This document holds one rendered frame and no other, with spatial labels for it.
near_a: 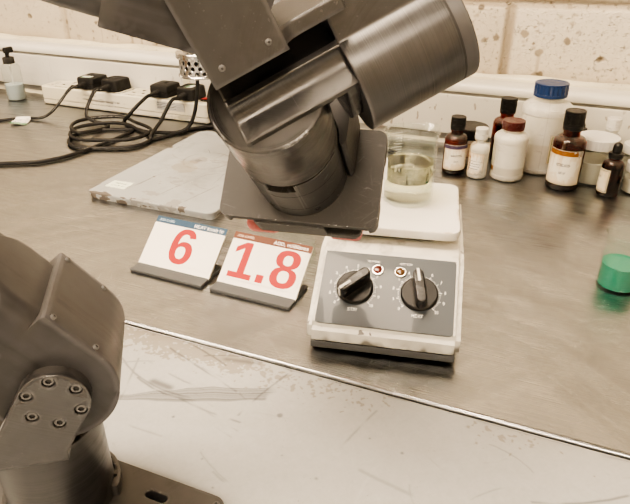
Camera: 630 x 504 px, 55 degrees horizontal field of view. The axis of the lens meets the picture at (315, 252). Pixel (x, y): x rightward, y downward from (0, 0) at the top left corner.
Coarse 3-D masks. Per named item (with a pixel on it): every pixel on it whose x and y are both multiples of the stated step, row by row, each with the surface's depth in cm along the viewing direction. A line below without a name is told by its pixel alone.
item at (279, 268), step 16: (240, 240) 63; (240, 256) 62; (256, 256) 62; (272, 256) 62; (288, 256) 61; (304, 256) 61; (224, 272) 62; (240, 272) 62; (256, 272) 61; (272, 272) 61; (288, 272) 60; (288, 288) 60
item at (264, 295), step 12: (228, 252) 63; (312, 252) 61; (216, 288) 61; (228, 288) 61; (240, 288) 61; (252, 288) 61; (264, 288) 60; (300, 288) 61; (252, 300) 59; (264, 300) 59; (276, 300) 59; (288, 300) 59
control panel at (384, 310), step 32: (352, 256) 54; (384, 256) 54; (320, 288) 53; (384, 288) 52; (448, 288) 52; (320, 320) 51; (352, 320) 51; (384, 320) 51; (416, 320) 51; (448, 320) 50
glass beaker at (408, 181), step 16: (384, 128) 57; (400, 128) 59; (416, 128) 59; (432, 128) 58; (400, 144) 55; (416, 144) 55; (432, 144) 55; (400, 160) 56; (416, 160) 55; (432, 160) 56; (384, 176) 58; (400, 176) 57; (416, 176) 56; (432, 176) 57; (384, 192) 59; (400, 192) 57; (416, 192) 57; (432, 192) 59
